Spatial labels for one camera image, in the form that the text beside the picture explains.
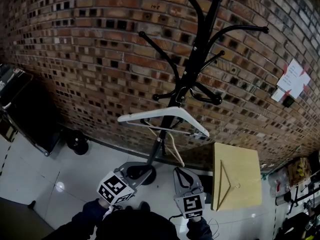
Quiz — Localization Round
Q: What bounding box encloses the light wooden table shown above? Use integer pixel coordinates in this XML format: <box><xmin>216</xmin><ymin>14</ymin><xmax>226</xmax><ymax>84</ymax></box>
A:
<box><xmin>211</xmin><ymin>141</ymin><xmax>263</xmax><ymax>212</ymax></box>

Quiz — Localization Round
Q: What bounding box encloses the black tripod stand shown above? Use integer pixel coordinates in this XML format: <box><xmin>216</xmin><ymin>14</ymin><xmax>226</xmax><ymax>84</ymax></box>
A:
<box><xmin>284</xmin><ymin>181</ymin><xmax>316</xmax><ymax>215</ymax></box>

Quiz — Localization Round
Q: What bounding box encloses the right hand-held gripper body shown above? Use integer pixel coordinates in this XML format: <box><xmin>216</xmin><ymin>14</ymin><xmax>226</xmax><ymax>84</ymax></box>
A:
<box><xmin>173</xmin><ymin>186</ymin><xmax>205</xmax><ymax>220</ymax></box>

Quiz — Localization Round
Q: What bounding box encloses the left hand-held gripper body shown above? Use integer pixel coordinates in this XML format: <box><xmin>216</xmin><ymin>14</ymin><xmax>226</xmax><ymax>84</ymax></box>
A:
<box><xmin>96</xmin><ymin>164</ymin><xmax>140</xmax><ymax>206</ymax></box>

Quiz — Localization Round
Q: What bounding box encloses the white hanger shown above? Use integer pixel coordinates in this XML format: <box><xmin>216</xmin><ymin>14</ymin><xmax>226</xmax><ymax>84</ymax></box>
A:
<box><xmin>117</xmin><ymin>87</ymin><xmax>210</xmax><ymax>140</ymax></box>

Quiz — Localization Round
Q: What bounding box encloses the gold wire hanger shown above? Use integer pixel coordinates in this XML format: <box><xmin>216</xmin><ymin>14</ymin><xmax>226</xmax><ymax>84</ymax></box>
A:
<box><xmin>216</xmin><ymin>159</ymin><xmax>241</xmax><ymax>210</ymax></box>

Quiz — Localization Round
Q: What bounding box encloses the small white card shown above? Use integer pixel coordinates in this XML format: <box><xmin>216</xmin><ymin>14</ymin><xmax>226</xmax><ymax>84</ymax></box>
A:
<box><xmin>270</xmin><ymin>88</ymin><xmax>286</xmax><ymax>103</ymax></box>

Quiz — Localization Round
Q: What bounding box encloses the person's right forearm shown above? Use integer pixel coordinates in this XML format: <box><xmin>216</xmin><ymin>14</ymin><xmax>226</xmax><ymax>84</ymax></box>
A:
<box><xmin>186</xmin><ymin>215</ymin><xmax>213</xmax><ymax>240</ymax></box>

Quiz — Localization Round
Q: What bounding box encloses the person's left forearm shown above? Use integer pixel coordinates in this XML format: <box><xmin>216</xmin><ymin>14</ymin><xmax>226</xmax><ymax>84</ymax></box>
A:
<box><xmin>42</xmin><ymin>198</ymin><xmax>111</xmax><ymax>240</ymax></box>

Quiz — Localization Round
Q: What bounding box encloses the black rolling cabinet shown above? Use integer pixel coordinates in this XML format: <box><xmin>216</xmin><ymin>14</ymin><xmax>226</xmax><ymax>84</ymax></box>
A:
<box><xmin>0</xmin><ymin>66</ymin><xmax>63</xmax><ymax>157</ymax></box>

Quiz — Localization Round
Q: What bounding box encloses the person's dark clothed body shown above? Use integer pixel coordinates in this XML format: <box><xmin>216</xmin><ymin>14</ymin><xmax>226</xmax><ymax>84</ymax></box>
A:
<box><xmin>96</xmin><ymin>201</ymin><xmax>181</xmax><ymax>240</ymax></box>

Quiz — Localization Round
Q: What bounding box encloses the white paper notice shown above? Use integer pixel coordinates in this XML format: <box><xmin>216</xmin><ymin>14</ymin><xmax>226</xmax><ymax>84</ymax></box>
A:
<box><xmin>276</xmin><ymin>58</ymin><xmax>312</xmax><ymax>100</ymax></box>

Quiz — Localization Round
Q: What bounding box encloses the beige wooden hanger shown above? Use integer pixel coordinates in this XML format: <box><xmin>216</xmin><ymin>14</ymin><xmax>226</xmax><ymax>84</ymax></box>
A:
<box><xmin>147</xmin><ymin>127</ymin><xmax>186</xmax><ymax>168</ymax></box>

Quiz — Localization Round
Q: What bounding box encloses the black metal coat rack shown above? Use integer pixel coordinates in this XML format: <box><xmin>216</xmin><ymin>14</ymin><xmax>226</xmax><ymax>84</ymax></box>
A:
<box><xmin>124</xmin><ymin>0</ymin><xmax>270</xmax><ymax>186</ymax></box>

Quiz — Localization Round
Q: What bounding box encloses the small black round bin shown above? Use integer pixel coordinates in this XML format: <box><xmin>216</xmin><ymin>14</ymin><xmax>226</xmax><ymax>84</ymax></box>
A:
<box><xmin>67</xmin><ymin>130</ymin><xmax>90</xmax><ymax>156</ymax></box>

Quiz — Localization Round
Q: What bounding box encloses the small black wall device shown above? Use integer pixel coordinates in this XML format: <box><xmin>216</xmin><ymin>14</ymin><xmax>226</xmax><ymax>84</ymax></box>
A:
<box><xmin>282</xmin><ymin>95</ymin><xmax>295</xmax><ymax>108</ymax></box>

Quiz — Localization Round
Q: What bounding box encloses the striped cardboard box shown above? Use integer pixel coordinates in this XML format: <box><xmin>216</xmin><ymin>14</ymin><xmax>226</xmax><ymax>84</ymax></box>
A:
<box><xmin>287</xmin><ymin>157</ymin><xmax>311</xmax><ymax>186</ymax></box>

